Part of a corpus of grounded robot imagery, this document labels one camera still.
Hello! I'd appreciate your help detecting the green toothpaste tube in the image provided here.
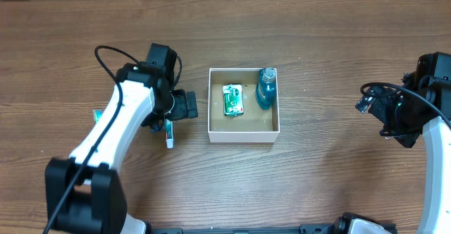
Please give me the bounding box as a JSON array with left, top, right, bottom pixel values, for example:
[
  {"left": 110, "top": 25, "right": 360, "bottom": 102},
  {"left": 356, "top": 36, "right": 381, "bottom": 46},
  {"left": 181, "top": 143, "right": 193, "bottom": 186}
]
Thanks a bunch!
[{"left": 164, "top": 119, "right": 174, "bottom": 149}]

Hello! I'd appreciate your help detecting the blue disposable razor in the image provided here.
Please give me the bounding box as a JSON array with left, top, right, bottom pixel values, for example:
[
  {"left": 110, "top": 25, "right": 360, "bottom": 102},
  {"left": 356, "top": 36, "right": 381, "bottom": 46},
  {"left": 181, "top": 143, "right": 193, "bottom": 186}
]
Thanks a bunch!
[{"left": 151, "top": 123, "right": 164, "bottom": 133}]

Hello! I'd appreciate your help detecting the green white soap packet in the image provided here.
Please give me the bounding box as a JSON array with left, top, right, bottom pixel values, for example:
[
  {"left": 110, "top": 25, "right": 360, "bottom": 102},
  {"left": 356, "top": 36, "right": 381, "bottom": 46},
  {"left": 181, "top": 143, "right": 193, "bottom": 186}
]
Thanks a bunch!
[{"left": 223, "top": 84, "right": 244, "bottom": 116}]

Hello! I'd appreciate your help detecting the blue mouthwash bottle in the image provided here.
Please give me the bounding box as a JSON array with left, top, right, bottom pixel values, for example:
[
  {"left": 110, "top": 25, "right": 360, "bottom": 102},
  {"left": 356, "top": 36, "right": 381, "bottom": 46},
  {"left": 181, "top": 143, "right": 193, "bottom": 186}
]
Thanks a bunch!
[{"left": 256, "top": 68, "right": 277, "bottom": 110}]

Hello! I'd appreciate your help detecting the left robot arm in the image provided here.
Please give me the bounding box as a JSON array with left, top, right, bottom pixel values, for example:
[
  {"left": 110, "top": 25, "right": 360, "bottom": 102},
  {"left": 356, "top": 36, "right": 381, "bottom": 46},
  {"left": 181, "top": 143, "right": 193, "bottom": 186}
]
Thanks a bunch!
[{"left": 44, "top": 44, "right": 198, "bottom": 234}]

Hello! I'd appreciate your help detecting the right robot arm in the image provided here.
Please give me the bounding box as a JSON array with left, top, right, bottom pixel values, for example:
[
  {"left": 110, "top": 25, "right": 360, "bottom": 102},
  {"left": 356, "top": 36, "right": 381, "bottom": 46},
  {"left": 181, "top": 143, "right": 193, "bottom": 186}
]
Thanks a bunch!
[{"left": 355, "top": 52, "right": 450, "bottom": 233}]

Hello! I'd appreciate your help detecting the white cardboard box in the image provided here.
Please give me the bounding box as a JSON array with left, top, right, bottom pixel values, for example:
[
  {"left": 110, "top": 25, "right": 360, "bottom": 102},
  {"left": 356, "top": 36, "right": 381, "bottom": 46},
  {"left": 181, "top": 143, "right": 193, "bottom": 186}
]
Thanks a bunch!
[{"left": 207, "top": 68, "right": 280, "bottom": 143}]

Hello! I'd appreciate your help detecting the green toothbrush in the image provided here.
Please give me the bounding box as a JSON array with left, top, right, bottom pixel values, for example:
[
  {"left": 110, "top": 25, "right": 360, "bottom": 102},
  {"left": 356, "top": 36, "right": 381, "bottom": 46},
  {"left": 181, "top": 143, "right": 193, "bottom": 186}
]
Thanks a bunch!
[{"left": 92, "top": 110, "right": 102, "bottom": 123}]

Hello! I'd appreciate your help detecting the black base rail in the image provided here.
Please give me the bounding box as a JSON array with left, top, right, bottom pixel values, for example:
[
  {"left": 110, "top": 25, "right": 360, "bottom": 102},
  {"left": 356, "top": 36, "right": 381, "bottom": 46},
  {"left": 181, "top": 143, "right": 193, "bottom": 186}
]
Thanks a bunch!
[{"left": 150, "top": 223, "right": 350, "bottom": 234}]

